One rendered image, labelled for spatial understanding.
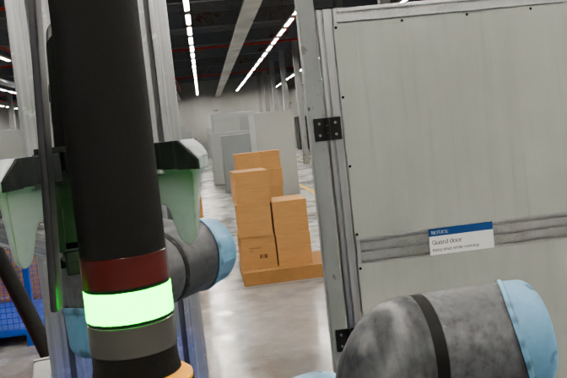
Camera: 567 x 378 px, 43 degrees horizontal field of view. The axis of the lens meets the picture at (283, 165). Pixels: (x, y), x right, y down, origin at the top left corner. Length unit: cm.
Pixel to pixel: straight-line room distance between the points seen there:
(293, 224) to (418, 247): 578
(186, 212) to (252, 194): 744
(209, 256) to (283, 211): 716
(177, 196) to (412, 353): 39
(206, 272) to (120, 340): 47
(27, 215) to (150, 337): 15
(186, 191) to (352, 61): 175
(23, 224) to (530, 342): 54
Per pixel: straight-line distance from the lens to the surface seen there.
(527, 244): 231
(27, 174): 39
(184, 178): 40
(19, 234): 40
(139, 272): 27
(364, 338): 75
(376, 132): 213
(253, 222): 788
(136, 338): 28
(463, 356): 76
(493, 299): 79
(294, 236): 795
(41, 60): 29
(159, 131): 121
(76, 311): 65
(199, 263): 73
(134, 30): 28
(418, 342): 74
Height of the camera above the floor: 167
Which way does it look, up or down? 3 degrees down
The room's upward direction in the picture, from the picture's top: 6 degrees counter-clockwise
